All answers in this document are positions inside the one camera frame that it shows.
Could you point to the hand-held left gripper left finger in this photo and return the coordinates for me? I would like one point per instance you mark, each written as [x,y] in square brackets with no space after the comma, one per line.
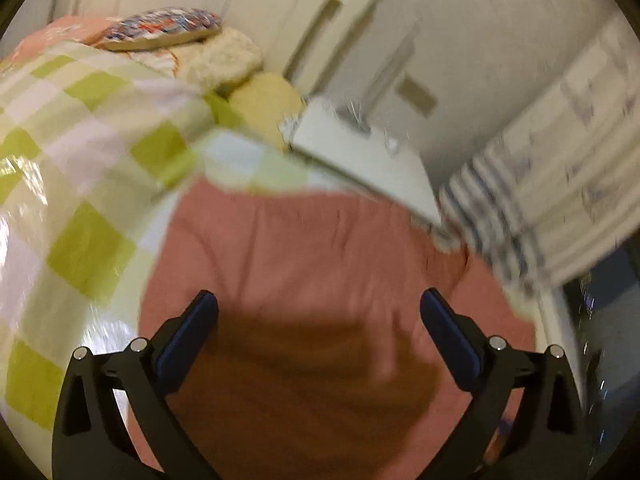
[192,332]

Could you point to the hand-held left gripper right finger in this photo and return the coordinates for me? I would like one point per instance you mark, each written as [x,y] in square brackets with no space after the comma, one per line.
[447,332]

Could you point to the striped printed curtain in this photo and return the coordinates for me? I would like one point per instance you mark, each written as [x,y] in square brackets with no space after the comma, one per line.
[550,170]

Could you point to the white nightstand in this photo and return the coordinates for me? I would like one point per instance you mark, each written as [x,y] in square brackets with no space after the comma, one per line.
[360,160]

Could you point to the green checkered blanket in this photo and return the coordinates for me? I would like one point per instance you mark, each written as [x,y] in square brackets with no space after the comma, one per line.
[75,170]

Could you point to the yellow pillow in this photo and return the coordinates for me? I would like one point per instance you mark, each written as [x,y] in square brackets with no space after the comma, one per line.
[265,102]

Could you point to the cream fuzzy pillow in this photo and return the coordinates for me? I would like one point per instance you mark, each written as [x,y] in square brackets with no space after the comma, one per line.
[220,60]

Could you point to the colourful patterned pillow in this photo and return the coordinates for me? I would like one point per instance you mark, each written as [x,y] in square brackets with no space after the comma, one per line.
[160,27]

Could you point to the pink pillow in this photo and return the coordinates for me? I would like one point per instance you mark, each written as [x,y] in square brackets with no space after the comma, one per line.
[60,32]

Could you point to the white bed headboard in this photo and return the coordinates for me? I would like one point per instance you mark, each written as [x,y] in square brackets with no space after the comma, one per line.
[260,5]

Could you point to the beige wall plate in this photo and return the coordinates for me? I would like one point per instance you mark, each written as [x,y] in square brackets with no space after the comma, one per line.
[416,96]

